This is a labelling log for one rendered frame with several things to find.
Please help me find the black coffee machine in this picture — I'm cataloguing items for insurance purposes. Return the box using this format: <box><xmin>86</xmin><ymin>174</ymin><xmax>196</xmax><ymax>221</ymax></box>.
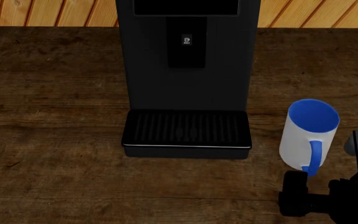
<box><xmin>114</xmin><ymin>0</ymin><xmax>259</xmax><ymax>161</ymax></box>

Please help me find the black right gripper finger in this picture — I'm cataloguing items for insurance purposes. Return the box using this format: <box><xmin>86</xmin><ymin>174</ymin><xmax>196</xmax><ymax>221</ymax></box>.
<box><xmin>278</xmin><ymin>170</ymin><xmax>310</xmax><ymax>218</ymax></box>
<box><xmin>328</xmin><ymin>177</ymin><xmax>354</xmax><ymax>197</ymax></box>

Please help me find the black ribbed drip tray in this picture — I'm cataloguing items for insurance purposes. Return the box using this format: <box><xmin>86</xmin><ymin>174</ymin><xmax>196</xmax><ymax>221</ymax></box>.
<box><xmin>121</xmin><ymin>108</ymin><xmax>253</xmax><ymax>151</ymax></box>

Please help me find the white mug with blue handle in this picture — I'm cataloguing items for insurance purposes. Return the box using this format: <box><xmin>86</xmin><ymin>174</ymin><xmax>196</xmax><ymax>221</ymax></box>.
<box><xmin>278</xmin><ymin>98</ymin><xmax>341</xmax><ymax>177</ymax></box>

